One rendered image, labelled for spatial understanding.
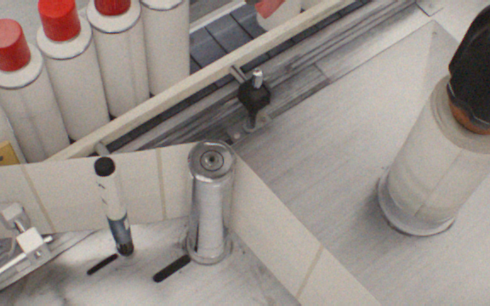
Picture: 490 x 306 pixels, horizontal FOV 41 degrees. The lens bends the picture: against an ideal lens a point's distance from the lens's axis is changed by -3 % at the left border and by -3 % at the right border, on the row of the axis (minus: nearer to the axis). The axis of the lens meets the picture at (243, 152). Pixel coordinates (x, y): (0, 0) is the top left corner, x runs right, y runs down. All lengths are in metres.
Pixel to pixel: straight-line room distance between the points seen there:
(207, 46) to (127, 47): 0.18
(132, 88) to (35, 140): 0.11
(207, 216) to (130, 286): 0.14
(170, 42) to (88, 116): 0.11
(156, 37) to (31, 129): 0.15
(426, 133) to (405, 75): 0.24
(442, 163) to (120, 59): 0.31
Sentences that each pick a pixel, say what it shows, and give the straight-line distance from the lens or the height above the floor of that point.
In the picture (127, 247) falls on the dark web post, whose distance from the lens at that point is 0.67.
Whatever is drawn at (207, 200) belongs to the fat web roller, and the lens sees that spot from 0.54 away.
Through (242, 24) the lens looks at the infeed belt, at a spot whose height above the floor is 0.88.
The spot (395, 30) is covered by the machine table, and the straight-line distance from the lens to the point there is 0.93.
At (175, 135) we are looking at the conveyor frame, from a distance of 0.77.
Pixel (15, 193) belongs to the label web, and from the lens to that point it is 0.58.
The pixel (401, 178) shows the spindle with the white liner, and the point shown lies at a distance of 0.67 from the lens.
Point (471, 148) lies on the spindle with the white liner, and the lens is 0.57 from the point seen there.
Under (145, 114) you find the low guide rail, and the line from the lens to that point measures 0.72.
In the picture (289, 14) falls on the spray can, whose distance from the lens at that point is 0.80.
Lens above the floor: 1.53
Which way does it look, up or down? 62 degrees down
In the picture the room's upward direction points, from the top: 8 degrees clockwise
